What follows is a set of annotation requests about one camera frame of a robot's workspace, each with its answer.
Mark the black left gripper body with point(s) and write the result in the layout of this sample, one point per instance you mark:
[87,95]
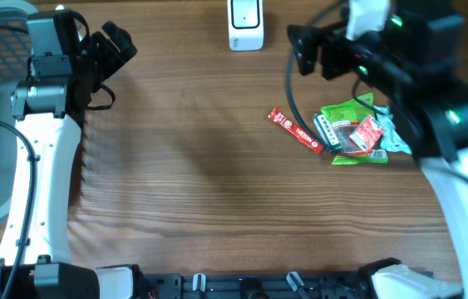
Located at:
[98,60]

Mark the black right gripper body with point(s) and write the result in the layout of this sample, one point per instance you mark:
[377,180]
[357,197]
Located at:
[338,59]

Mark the teal white tissue pack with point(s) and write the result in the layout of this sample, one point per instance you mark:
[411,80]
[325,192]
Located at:
[391,140]

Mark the small red candy pack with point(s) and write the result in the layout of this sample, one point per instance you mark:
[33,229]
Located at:
[367,133]

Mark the green snack bag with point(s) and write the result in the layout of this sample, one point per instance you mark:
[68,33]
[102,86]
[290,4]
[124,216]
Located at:
[344,118]

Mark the green stick pack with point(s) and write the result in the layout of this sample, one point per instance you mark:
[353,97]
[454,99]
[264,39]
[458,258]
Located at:
[327,133]

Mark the red stick pack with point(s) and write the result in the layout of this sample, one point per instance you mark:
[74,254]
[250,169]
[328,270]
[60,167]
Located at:
[302,136]

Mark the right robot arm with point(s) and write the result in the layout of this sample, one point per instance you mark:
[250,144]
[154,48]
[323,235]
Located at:
[435,126]

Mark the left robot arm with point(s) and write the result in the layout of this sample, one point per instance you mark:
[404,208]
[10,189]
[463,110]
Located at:
[35,256]

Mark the white barcode scanner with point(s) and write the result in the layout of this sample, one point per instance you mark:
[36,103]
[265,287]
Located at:
[246,25]

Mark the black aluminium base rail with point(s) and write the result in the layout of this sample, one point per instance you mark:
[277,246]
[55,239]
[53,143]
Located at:
[328,285]

